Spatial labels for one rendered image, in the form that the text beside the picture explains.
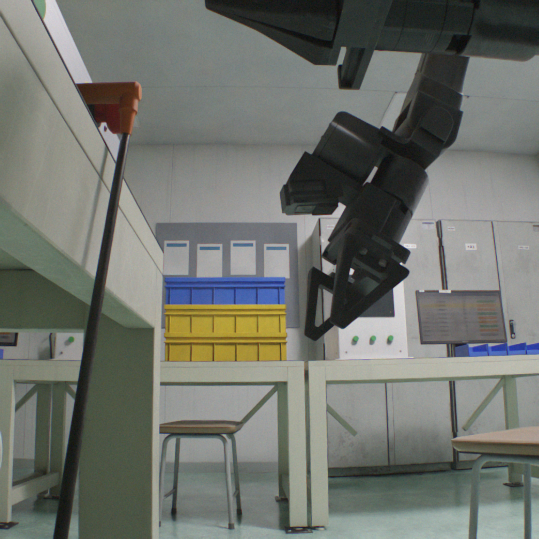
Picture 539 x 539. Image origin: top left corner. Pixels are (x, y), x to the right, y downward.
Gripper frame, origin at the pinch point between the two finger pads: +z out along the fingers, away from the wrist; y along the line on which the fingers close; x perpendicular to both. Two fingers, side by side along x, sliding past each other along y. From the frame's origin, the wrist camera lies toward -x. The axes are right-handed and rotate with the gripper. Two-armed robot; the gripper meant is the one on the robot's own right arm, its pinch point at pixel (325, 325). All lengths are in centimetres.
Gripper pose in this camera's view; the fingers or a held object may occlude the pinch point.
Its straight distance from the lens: 50.3
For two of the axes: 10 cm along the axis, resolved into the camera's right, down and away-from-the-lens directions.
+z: -4.8, 8.3, -2.7
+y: 1.6, -2.2, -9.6
